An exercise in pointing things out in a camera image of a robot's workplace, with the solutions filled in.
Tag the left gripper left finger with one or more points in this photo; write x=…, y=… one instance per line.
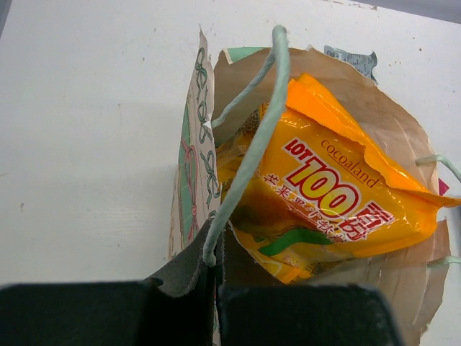
x=173, y=306

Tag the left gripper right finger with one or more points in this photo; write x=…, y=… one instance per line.
x=254, y=308

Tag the orange yellow snack packet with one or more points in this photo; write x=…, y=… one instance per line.
x=325, y=192

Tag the green paper bag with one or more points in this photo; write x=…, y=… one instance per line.
x=231, y=111

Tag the pink snack packet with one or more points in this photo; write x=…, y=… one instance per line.
x=443, y=187

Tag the grey snack packet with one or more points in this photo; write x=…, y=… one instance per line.
x=361, y=62

